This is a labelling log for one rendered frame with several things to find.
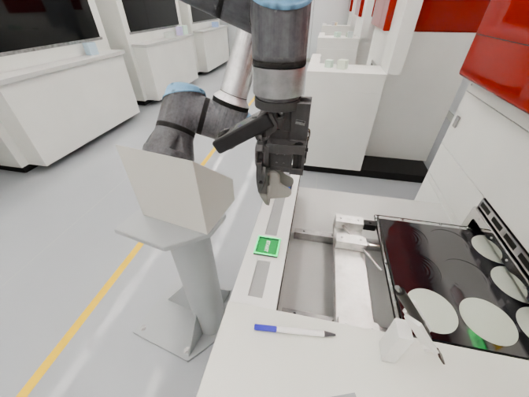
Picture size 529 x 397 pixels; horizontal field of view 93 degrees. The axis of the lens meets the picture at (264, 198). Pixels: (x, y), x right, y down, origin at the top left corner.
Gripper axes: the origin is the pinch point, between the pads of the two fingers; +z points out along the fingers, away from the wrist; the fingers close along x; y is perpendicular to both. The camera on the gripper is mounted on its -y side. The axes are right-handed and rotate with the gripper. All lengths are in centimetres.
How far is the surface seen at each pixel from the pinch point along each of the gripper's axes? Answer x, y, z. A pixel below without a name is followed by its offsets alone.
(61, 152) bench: 156, -256, 97
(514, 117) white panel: 37, 58, -8
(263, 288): -10.6, 1.9, 15.0
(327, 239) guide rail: 17.1, 16.2, 26.5
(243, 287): -11.5, -2.0, 14.6
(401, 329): -18.7, 23.9, 5.7
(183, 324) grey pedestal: 16, -49, 109
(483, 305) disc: -1, 49, 21
